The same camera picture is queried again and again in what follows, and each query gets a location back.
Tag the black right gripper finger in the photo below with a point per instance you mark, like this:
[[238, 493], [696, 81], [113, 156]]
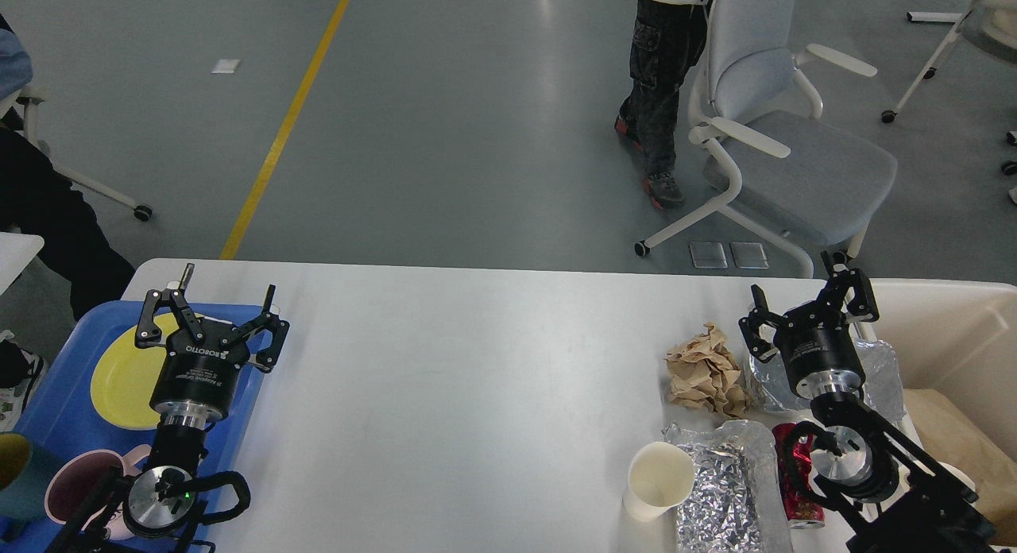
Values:
[[847, 296], [762, 349]]

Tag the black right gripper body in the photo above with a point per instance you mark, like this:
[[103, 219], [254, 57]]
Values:
[[818, 354]]

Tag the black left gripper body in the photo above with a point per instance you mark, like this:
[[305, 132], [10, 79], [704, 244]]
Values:
[[197, 382]]

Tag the yellow plastic plate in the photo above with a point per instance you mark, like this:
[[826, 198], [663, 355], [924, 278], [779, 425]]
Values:
[[123, 382]]

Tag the pink HOME mug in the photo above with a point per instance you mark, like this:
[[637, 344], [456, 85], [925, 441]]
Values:
[[70, 487]]

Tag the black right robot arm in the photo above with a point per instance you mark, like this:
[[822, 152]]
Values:
[[848, 458]]

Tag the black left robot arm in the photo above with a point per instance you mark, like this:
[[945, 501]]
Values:
[[169, 498]]

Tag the crumpled brown paper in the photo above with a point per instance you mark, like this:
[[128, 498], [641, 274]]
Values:
[[703, 374]]

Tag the crumpled foil under gripper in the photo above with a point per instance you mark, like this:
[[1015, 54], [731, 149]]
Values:
[[769, 390]]

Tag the right floor plate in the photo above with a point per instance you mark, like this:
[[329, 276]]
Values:
[[749, 255]]

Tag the floor plate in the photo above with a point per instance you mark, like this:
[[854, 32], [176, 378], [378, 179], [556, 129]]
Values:
[[708, 255], [749, 255]]

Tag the beige plastic bin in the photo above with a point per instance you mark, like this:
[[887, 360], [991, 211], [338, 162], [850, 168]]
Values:
[[958, 338]]

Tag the crushed red can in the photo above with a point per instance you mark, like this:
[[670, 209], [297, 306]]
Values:
[[794, 462]]

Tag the left floor plate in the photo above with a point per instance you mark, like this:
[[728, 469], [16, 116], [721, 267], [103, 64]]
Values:
[[708, 255]]

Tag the blue plastic tray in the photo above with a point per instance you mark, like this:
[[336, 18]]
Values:
[[62, 418]]

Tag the light blue office chair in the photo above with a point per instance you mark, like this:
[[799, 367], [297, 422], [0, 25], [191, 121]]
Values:
[[777, 169]]

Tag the brown paper in bin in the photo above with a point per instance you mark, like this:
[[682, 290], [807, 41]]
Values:
[[953, 439]]

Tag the crumpled foil front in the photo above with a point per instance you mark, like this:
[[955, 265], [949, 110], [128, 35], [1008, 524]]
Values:
[[735, 504]]

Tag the white side table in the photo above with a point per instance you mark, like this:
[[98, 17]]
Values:
[[17, 251]]

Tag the white paper cup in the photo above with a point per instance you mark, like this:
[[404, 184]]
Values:
[[660, 477]]

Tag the person in black trousers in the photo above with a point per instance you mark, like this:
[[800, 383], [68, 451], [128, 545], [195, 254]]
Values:
[[39, 201]]

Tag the teal cup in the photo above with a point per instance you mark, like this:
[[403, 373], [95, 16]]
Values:
[[26, 470]]

